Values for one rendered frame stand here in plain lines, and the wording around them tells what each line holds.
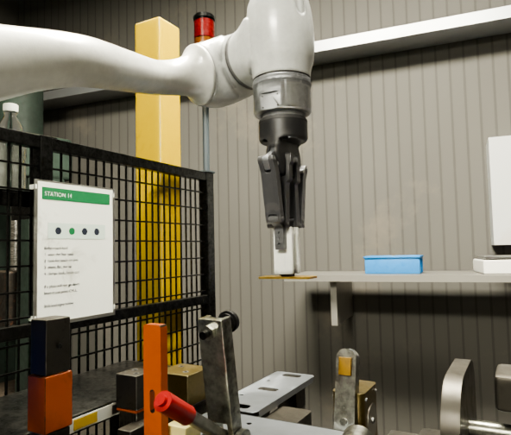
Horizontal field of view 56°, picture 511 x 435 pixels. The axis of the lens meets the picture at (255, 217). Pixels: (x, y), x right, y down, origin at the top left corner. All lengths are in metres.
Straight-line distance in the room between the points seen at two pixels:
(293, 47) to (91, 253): 0.69
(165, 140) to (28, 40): 0.94
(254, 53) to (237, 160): 2.34
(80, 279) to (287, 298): 1.92
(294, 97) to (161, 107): 0.82
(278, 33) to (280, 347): 2.43
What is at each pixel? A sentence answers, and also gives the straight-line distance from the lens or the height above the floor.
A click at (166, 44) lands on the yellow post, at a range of 1.58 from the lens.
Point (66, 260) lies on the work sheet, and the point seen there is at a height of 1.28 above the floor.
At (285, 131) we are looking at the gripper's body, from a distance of 0.72.
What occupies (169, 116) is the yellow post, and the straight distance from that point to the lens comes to 1.52.
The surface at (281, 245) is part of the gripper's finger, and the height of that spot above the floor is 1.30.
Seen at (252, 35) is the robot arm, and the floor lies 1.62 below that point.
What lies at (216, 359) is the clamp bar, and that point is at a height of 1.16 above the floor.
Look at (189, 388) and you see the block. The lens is 0.99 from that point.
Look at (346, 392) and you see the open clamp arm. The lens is 0.90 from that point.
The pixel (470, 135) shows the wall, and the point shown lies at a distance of 2.83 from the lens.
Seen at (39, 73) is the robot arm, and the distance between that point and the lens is 0.58.
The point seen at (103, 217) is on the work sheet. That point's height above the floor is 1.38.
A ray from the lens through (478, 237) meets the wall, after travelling 2.77.
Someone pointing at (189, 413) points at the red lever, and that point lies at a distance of 0.57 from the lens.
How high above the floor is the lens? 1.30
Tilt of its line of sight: 4 degrees up
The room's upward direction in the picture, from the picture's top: 1 degrees counter-clockwise
